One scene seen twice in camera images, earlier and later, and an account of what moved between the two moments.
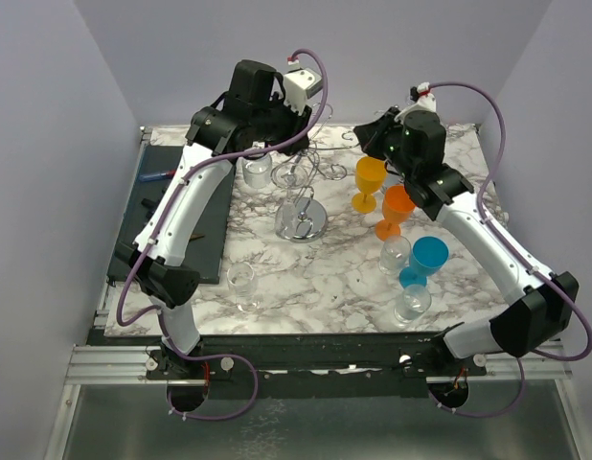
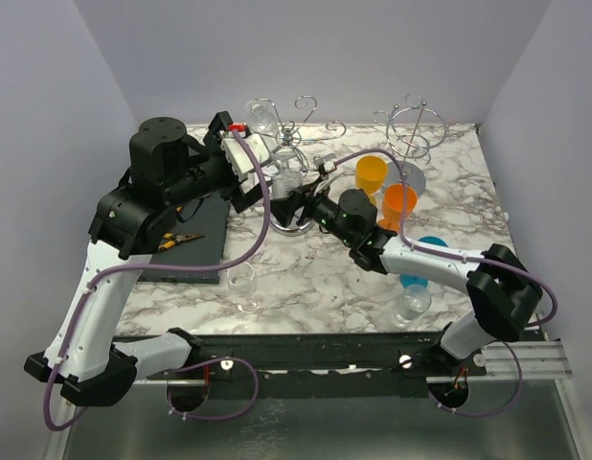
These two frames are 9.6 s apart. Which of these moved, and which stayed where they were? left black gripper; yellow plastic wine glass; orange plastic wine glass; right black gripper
Moved: left black gripper; right black gripper
Stayed: yellow plastic wine glass; orange plastic wine glass
